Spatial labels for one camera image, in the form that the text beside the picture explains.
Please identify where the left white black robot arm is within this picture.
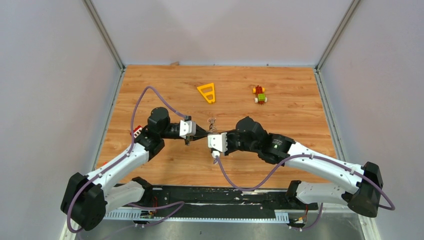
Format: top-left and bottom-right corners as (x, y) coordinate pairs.
(60, 107), (210, 233)

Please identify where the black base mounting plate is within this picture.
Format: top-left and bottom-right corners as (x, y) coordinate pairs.
(120, 176), (320, 220)

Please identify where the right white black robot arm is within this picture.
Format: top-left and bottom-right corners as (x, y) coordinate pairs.
(222, 116), (383, 218)

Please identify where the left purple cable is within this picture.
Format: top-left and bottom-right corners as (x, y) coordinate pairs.
(66, 86), (192, 234)

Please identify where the red white toy block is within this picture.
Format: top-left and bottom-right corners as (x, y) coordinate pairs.
(130, 125), (143, 139)

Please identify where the red green toy block figure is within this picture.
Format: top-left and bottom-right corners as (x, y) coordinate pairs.
(252, 85), (268, 105)

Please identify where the yellow triangular plastic piece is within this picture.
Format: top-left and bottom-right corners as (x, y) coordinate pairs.
(196, 83), (216, 104)

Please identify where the white slotted cable duct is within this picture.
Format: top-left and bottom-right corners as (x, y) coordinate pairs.
(103, 207), (290, 224)

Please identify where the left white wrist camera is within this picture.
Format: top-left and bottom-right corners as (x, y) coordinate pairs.
(179, 116), (197, 139)

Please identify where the metal keyring with keys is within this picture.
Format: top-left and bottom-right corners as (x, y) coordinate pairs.
(207, 117), (217, 133)

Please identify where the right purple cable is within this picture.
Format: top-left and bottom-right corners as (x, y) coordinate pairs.
(213, 154), (396, 231)

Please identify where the purple cable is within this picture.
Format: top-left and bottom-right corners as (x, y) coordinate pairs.
(66, 86), (192, 234)
(213, 154), (396, 231)

